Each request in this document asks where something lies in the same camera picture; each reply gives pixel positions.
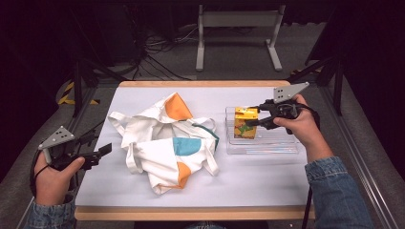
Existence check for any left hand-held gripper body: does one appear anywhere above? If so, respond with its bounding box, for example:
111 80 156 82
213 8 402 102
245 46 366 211
37 125 98 172

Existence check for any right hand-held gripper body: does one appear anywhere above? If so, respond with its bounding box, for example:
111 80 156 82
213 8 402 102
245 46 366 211
263 81 310 131

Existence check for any yellow drink carton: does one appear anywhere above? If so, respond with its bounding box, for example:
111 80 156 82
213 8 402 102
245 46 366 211
233 107 260 140

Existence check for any clear acrylic tray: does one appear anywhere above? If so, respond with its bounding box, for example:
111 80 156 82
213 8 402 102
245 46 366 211
224 105 300 156

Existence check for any white tote bag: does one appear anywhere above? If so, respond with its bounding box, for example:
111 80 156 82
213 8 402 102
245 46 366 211
107 92 221 196

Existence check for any person's right hand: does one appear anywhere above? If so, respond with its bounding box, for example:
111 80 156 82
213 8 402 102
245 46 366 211
272 94 335 164

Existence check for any person's left hand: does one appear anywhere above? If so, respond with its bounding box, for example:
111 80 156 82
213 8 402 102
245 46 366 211
32 152 86 206

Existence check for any black tripod stand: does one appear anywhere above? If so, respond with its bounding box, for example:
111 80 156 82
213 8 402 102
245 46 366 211
286 9 346 117
70 9 128 119

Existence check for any white table sheet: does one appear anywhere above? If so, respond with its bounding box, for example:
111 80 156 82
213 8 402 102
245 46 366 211
75 86 313 208

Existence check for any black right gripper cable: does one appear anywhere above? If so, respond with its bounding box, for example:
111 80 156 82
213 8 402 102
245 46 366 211
288 102 321 229

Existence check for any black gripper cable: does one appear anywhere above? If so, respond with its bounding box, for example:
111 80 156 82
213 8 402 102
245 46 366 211
288 102 321 229
29 148 53 198

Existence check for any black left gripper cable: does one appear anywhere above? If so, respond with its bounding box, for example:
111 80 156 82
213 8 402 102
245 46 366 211
29 148 53 198

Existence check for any white metal stand frame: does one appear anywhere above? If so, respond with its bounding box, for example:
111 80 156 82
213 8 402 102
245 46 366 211
195 3 287 73

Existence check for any aluminium floor rail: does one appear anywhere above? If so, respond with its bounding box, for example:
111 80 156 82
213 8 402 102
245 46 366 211
318 85 400 229

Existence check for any bundle of floor cables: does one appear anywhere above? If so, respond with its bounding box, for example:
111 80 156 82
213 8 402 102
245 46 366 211
127 23 200 81

